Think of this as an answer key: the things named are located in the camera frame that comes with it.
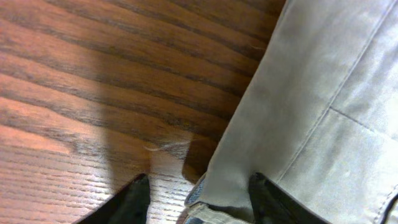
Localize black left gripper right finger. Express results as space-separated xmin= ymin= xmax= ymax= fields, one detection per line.
xmin=248 ymin=172 xmax=326 ymax=224

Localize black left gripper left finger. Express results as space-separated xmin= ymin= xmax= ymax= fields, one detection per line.
xmin=77 ymin=174 xmax=150 ymax=224

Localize beige khaki shorts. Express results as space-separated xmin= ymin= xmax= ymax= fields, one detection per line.
xmin=185 ymin=0 xmax=397 ymax=223

